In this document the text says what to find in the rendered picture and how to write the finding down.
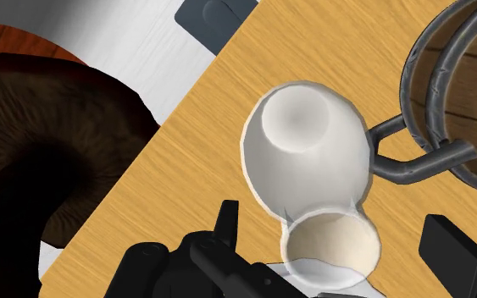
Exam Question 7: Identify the white bulbous vase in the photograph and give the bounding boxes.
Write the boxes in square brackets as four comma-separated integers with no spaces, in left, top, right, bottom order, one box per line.
[240,80,383,290]

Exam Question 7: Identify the dark brown furry rounded object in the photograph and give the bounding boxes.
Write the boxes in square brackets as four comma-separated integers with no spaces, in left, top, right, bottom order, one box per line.
[0,52,161,298]

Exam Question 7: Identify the wooden barrel mug, metal bands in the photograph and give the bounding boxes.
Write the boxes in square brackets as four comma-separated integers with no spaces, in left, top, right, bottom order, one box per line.
[368,0,477,200]

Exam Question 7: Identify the orange-brown wooden round object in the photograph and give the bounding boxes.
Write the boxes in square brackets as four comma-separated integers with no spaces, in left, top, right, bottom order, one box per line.
[0,23,89,67]

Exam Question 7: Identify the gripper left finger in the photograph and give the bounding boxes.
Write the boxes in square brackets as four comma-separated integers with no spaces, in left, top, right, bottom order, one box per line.
[104,200,308,298]

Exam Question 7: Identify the dark grey flat rounded object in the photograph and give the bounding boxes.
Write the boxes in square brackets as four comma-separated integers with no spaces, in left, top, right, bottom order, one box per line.
[174,0,260,57]

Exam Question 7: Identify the light wooden table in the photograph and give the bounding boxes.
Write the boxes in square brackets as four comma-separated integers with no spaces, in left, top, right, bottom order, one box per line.
[38,0,477,298]

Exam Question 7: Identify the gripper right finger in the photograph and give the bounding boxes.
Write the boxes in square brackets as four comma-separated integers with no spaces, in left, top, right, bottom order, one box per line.
[418,213,477,298]

